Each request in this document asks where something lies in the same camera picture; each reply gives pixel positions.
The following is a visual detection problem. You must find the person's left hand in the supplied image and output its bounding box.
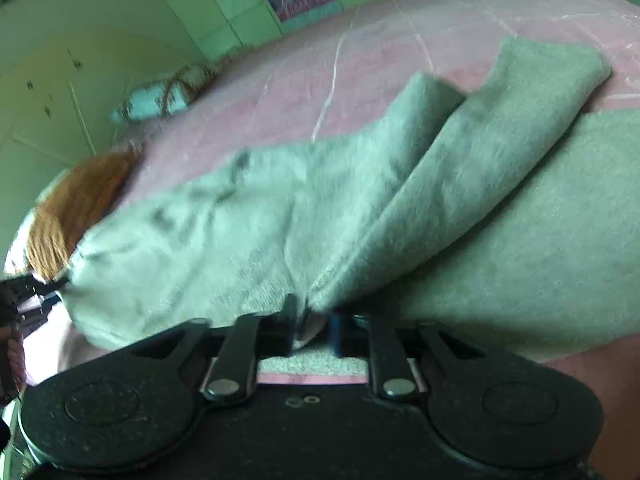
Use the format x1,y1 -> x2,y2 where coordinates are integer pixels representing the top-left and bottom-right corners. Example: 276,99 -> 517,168
6,327 -> 27,392

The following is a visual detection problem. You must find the orange cloth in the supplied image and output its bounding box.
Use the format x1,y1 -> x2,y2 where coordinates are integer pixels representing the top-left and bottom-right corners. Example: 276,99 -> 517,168
25,147 -> 143,281

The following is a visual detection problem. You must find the grey fleece blanket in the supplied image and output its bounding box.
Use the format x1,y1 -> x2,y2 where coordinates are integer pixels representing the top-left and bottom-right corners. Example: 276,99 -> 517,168
260,110 -> 640,378

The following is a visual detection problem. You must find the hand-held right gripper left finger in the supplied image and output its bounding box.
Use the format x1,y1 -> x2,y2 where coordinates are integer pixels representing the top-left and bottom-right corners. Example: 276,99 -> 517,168
125,294 -> 297,403

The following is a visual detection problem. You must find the pink quilted blanket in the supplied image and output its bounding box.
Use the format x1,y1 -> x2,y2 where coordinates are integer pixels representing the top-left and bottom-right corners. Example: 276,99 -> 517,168
5,0 -> 640,480

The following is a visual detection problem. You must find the patterned bolster pillow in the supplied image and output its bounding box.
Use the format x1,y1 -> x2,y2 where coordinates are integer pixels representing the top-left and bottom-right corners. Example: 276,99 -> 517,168
110,62 -> 226,126

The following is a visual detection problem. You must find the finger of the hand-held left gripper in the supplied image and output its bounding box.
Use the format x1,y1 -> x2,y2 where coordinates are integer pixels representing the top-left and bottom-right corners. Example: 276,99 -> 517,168
12,294 -> 60,333
0,272 -> 70,297

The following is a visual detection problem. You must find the cream wardrobe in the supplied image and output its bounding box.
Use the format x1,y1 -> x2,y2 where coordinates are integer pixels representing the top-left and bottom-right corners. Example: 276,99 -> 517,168
0,35 -> 201,241

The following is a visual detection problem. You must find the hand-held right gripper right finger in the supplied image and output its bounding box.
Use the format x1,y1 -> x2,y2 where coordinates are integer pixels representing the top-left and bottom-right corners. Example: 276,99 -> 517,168
329,311 -> 485,403

